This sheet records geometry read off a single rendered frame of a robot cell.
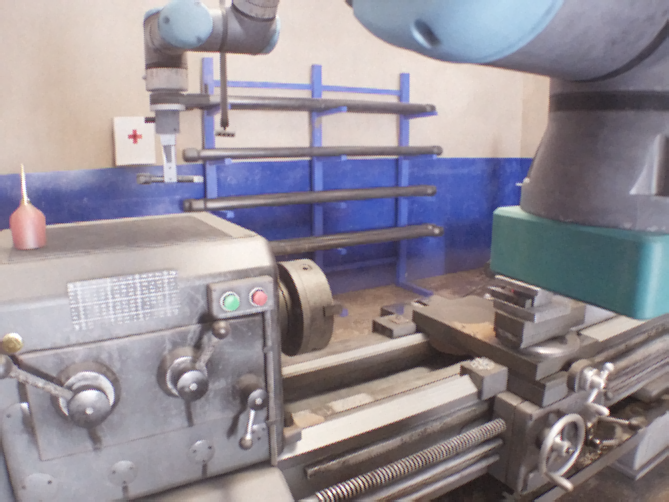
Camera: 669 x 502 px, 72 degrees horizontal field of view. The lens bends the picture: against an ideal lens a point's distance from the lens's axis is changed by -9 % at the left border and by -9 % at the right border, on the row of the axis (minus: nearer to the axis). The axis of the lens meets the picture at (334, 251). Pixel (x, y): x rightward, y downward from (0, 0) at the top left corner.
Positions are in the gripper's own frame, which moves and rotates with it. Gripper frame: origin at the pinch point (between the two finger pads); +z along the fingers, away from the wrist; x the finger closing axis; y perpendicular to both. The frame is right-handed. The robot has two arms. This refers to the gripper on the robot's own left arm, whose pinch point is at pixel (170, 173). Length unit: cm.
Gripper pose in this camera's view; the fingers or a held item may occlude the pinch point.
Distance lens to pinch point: 112.5
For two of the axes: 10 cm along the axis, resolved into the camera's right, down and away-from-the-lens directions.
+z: 0.0, 9.8, 2.2
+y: -9.6, 0.6, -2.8
